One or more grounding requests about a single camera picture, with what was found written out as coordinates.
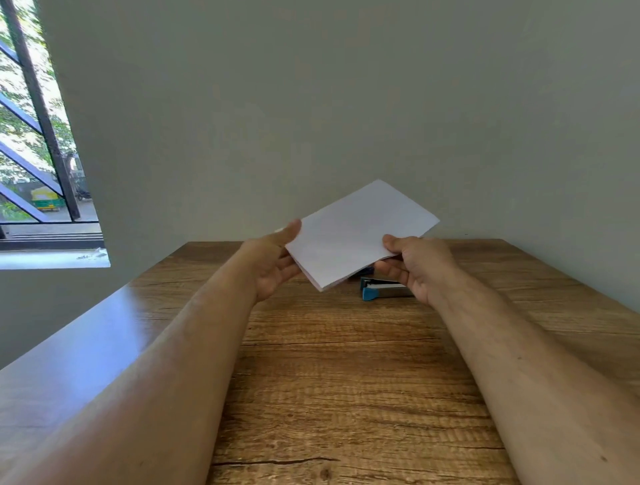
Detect blue stapler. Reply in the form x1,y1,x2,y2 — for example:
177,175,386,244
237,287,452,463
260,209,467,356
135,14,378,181
360,276,416,301

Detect window with dark metal grille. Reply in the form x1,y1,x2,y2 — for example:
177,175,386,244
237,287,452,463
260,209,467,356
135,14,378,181
0,0,111,269

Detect person's right hand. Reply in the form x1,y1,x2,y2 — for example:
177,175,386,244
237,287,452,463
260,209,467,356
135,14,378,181
374,234,463,306

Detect person's left hand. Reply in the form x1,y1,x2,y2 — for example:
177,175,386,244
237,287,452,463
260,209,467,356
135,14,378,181
239,219,303,304

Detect person's left forearm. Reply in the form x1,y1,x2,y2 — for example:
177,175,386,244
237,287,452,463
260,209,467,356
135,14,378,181
0,250,261,485

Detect person's right forearm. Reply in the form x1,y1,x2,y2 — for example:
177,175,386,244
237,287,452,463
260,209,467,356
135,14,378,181
425,272,640,485

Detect yellow green vehicle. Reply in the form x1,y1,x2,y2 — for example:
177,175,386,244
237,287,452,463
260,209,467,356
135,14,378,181
30,187,66,211

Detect white paper sheets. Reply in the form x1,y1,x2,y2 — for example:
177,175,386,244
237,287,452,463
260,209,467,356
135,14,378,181
285,179,441,292

